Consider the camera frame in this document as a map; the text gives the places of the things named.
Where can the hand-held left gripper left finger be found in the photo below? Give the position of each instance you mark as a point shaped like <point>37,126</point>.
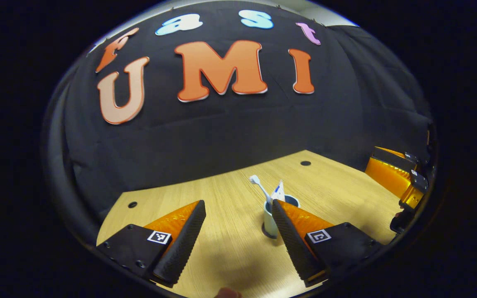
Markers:
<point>180,244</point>

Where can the wooden desktop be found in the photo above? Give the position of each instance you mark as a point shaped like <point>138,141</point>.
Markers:
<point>230,231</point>

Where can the white toothbrush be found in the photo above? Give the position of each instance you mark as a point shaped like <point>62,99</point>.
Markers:
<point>261,188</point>

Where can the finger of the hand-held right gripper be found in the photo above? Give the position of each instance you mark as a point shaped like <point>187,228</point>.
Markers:
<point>387,176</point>
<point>391,158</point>

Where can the black backdrop cloth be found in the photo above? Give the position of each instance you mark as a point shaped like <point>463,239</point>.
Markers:
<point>222,128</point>

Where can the dark brown round coaster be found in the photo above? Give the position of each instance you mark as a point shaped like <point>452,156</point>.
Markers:
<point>264,232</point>

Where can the white toothpaste tube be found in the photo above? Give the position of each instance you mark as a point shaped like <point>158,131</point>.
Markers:
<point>279,192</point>

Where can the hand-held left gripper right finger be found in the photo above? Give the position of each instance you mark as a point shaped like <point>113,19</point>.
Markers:
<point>292,244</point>

